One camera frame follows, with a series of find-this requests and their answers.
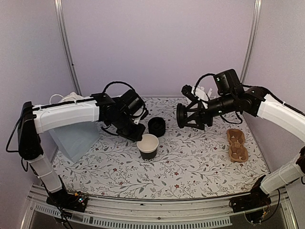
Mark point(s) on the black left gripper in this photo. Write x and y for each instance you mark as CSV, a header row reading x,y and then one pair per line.
x,y
137,136

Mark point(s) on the bundle of white wrapped straws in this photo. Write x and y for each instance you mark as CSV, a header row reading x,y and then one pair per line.
x,y
209,91

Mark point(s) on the left aluminium frame post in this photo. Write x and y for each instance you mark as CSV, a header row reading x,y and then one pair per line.
x,y
66,46

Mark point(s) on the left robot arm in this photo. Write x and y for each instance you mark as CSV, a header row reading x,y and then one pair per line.
x,y
123,112

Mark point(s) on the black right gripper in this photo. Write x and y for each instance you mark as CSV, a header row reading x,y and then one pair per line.
x,y
199,113

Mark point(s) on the white paper bag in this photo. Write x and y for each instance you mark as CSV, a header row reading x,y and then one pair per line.
x,y
73,139

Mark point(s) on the black paper coffee cup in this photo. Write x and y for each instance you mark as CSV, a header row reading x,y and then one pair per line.
x,y
148,146

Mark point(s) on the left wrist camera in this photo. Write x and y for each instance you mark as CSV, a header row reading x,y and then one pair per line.
x,y
140,115

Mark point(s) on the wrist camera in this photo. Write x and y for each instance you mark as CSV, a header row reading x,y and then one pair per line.
x,y
193,93
140,115

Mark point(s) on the floral tablecloth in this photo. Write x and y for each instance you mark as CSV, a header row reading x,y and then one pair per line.
x,y
187,164

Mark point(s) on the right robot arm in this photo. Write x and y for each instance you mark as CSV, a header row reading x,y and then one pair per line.
x,y
233,96

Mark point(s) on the aluminium frame post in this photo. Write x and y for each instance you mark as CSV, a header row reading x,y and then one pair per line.
x,y
66,46
251,41

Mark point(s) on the brown cardboard cup carrier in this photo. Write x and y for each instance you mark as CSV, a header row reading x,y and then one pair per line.
x,y
237,151

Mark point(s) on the stack of black lids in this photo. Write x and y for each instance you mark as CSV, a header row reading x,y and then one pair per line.
x,y
157,126

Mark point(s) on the right aluminium frame post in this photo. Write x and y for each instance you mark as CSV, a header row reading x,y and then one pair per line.
x,y
251,41

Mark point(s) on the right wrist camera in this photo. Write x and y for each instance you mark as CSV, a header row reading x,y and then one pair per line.
x,y
193,93

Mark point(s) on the white cup holding straws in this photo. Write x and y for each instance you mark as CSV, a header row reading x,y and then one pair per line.
x,y
194,129

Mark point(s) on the front aluminium rail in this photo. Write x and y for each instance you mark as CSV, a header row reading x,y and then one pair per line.
x,y
122,213

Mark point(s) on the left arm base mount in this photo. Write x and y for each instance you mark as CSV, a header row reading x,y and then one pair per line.
x,y
62,199

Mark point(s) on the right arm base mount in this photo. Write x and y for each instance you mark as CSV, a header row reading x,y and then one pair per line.
x,y
256,204

